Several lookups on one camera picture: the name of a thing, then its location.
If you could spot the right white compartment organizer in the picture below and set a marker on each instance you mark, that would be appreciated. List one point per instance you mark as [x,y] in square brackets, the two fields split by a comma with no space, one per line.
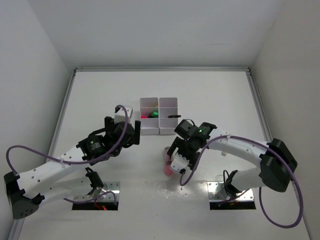
[167,106]

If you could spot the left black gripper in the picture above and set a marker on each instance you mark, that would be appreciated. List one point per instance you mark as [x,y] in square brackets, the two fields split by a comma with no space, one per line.
[134,138]

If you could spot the green cap black highlighter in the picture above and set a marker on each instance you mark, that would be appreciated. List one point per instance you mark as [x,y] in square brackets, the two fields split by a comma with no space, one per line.
[154,114]

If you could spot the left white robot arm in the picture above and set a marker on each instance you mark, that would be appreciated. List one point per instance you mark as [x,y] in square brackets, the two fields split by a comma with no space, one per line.
[70,176]

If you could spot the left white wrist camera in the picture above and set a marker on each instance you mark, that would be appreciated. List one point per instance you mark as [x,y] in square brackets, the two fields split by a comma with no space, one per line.
[123,114]

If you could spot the pink lid clip jar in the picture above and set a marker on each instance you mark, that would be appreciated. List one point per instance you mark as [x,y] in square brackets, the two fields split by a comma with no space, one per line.
[167,162]

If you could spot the black handled scissors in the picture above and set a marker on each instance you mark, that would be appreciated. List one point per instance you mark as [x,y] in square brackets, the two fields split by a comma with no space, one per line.
[175,116]

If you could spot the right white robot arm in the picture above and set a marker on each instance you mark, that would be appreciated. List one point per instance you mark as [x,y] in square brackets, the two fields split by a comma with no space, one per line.
[273,162]

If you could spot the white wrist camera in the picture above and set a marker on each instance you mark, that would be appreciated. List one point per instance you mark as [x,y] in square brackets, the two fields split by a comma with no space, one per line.
[178,163]
[123,114]

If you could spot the metal base plate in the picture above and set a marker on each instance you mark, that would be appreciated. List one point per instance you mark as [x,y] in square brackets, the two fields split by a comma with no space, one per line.
[217,193]
[109,193]

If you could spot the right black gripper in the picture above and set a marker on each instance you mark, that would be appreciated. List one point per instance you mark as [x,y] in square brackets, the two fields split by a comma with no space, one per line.
[178,143]

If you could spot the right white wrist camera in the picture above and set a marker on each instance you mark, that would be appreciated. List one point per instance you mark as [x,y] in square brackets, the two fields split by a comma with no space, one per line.
[178,163]

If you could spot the left white compartment organizer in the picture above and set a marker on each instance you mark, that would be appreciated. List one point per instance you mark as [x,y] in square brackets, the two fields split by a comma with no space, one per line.
[149,126]

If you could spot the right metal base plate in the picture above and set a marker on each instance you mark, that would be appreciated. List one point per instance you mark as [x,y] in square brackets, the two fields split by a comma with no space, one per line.
[217,193]

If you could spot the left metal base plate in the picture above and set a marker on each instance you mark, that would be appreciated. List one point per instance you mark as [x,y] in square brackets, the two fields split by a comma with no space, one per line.
[109,193]

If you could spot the white compartment organizer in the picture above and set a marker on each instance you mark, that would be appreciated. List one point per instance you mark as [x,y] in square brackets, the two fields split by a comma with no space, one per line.
[149,126]
[167,106]

